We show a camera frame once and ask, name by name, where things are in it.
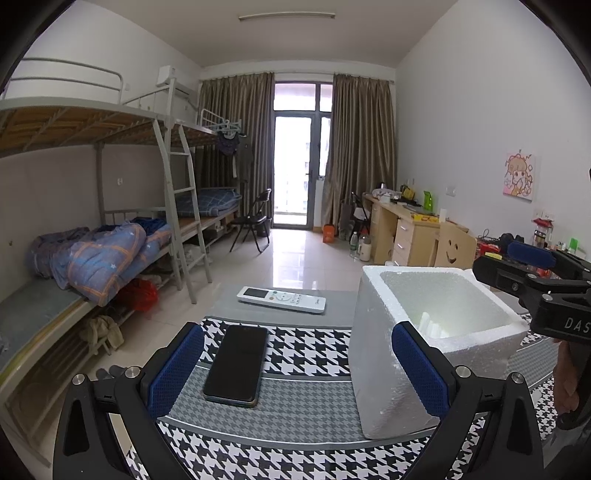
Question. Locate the white remote control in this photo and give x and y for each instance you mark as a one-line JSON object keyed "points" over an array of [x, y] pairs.
{"points": [[282, 300]]}

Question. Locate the anime girl wall poster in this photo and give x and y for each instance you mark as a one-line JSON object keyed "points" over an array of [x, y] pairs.
{"points": [[520, 176]]}

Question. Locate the white styrofoam box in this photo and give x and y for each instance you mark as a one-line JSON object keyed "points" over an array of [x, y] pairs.
{"points": [[483, 333]]}

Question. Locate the orange bucket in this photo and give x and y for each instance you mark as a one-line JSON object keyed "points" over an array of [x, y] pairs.
{"points": [[328, 233]]}

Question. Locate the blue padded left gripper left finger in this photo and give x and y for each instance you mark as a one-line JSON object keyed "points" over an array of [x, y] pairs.
{"points": [[86, 445]]}

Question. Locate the black smartphone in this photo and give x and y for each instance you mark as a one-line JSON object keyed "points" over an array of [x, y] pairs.
{"points": [[237, 368]]}

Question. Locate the left brown curtain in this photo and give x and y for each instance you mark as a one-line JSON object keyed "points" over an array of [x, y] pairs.
{"points": [[241, 111]]}

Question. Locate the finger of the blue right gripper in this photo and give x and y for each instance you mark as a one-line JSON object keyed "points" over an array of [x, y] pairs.
{"points": [[531, 255]]}

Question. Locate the blue plaid quilt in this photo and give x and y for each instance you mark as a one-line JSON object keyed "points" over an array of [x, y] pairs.
{"points": [[98, 263]]}

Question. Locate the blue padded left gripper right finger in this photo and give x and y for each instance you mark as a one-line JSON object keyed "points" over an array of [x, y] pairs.
{"points": [[509, 445]]}

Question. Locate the wooden desk with drawers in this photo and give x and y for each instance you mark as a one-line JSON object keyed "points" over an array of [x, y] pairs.
{"points": [[400, 235]]}

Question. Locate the glass balcony door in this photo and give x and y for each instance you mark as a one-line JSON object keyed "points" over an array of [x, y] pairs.
{"points": [[302, 126]]}

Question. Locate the white tissue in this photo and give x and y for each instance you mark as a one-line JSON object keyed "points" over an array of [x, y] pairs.
{"points": [[431, 328]]}

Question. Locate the white wall air conditioner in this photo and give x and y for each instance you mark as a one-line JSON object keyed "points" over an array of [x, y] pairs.
{"points": [[186, 84]]}

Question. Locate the brown curtain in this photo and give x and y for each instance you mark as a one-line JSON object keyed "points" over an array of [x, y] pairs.
{"points": [[362, 144], [241, 111]]}

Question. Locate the smiley face wooden chair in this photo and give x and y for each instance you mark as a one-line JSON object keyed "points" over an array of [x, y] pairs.
{"points": [[455, 248]]}

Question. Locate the right brown curtain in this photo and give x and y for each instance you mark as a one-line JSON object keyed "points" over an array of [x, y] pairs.
{"points": [[362, 144]]}

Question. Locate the ceiling tube light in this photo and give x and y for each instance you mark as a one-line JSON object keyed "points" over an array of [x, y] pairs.
{"points": [[287, 14]]}

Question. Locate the houndstooth table mat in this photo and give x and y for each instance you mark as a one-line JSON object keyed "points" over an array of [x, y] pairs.
{"points": [[305, 425]]}

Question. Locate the black folding chair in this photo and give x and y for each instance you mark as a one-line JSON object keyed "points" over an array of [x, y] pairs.
{"points": [[253, 220]]}

